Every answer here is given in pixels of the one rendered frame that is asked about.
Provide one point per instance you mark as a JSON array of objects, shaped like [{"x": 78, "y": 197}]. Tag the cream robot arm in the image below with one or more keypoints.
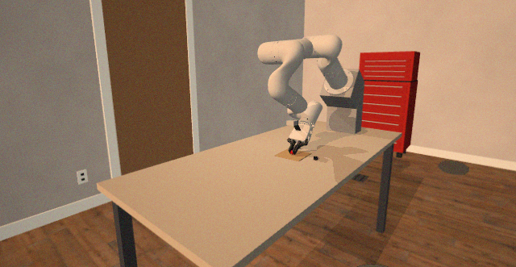
[{"x": 290, "y": 54}]

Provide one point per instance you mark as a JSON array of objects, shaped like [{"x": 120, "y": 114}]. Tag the tan square mat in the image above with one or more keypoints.
[{"x": 297, "y": 157}]

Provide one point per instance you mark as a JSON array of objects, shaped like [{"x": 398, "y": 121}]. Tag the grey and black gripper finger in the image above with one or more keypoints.
[
  {"x": 292, "y": 143},
  {"x": 299, "y": 144}
]

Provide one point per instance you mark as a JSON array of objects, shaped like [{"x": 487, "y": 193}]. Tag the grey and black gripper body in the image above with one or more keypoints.
[{"x": 303, "y": 134}]

